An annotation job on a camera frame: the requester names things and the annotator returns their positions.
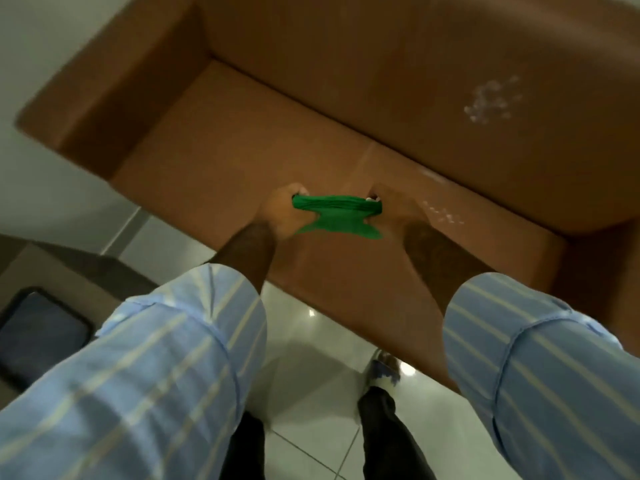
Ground person's right hand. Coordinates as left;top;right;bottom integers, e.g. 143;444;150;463
364;183;434;237

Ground person's left hand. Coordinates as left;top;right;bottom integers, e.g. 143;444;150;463
253;183;319;236

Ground green cloth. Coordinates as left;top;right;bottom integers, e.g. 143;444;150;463
291;193;385;240

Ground person's left forearm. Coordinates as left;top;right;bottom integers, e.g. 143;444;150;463
0;223;279;480

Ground person's right forearm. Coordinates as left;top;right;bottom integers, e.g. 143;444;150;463
400;221;640;480

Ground brown leather sofa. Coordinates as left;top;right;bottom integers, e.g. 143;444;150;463
15;0;640;395

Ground person's shoe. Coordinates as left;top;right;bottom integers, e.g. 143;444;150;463
364;348;404;395

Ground person's black trousers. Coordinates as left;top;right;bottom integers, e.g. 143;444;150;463
218;386;439;480

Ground brown side table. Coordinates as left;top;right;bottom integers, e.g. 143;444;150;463
0;234;160;410

